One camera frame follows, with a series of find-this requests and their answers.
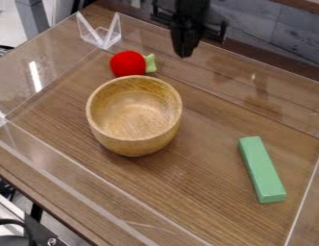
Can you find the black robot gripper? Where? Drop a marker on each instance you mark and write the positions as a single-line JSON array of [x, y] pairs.
[[191, 21]]

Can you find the red plush fruit green leaf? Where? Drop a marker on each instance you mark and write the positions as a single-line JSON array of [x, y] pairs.
[[131, 63]]

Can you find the round wooden bowl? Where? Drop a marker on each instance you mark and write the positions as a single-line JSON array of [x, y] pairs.
[[133, 113]]

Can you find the grey pillar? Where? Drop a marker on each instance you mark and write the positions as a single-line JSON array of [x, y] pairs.
[[32, 15]]

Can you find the green rectangular block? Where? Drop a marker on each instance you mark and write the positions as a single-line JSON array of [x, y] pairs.
[[265, 180]]

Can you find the black metal stand base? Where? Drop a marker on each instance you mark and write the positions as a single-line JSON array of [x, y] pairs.
[[20, 230]]

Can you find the clear acrylic corner bracket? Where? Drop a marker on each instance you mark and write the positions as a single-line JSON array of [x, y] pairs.
[[100, 37]]

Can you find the clear acrylic tray enclosure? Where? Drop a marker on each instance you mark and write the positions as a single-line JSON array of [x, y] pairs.
[[191, 157]]

